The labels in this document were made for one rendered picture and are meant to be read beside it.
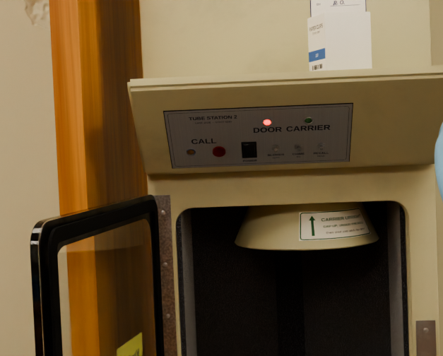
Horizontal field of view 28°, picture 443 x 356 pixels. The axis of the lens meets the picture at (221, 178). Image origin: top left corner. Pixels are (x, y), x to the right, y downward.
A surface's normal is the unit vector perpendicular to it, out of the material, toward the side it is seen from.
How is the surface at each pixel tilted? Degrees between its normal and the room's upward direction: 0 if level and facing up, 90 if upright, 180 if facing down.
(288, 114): 135
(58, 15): 90
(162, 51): 90
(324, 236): 67
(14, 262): 90
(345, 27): 90
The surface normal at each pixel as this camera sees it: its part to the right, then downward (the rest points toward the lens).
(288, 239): -0.29, -0.34
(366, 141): 0.00, 0.74
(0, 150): -0.05, 0.05
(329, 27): 0.25, 0.04
